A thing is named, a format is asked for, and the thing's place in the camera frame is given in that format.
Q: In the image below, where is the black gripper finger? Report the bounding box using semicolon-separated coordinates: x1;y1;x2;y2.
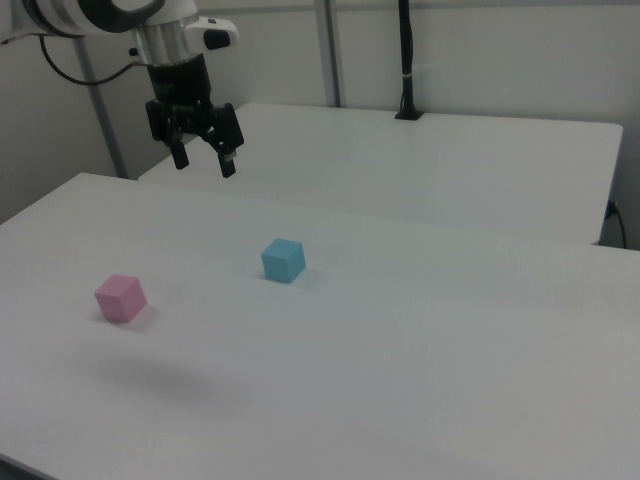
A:
201;102;247;180
144;98;190;172

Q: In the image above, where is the blue cube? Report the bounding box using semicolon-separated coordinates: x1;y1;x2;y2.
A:
260;237;307;285

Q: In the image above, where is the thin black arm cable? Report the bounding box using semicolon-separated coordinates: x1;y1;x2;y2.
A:
0;32;151;87

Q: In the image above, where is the black power cable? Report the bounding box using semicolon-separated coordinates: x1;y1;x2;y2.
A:
606;199;629;249

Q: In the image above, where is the black camera pole with base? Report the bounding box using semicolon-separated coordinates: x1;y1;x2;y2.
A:
394;0;426;121

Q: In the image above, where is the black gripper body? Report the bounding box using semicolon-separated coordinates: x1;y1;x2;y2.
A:
144;52;216;135

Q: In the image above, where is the pink cube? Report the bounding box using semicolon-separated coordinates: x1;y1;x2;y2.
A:
93;273;148;325

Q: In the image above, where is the grey partition post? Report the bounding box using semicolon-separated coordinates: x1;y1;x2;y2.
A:
313;0;347;108
74;37;129;179

